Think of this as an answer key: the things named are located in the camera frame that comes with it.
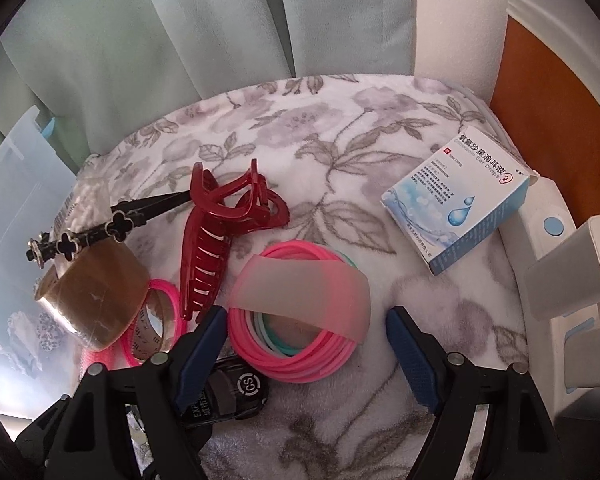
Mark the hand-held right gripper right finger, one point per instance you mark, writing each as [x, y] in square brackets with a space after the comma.
[411, 360]

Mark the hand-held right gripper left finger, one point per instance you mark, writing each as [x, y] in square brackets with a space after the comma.
[200, 355]

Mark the black toy car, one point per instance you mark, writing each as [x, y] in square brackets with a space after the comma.
[240, 390]

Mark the red hair claw clip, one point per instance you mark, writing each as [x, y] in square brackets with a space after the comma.
[205, 260]

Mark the brown packing tape roll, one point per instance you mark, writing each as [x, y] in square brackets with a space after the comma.
[95, 295]

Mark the pack of pink rubber rings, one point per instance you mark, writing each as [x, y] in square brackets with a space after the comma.
[300, 285]

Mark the black clover headband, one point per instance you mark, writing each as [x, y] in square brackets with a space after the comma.
[117, 220]

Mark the blue white medicine box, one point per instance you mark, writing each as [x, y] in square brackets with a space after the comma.
[455, 200]

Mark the clear plastic storage box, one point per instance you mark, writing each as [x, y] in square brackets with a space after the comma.
[20, 200]

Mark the large white power adapter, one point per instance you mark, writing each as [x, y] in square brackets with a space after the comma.
[570, 270]

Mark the bag of cotton swabs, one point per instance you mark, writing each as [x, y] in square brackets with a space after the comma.
[87, 205]

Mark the white power strip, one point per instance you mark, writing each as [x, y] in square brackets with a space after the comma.
[540, 200]

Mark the grey floral white blanket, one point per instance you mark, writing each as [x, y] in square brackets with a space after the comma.
[330, 125]

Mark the pale green curtain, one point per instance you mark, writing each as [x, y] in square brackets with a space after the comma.
[180, 35]

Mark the orange headboard with white frame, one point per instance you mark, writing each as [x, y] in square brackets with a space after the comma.
[555, 135]

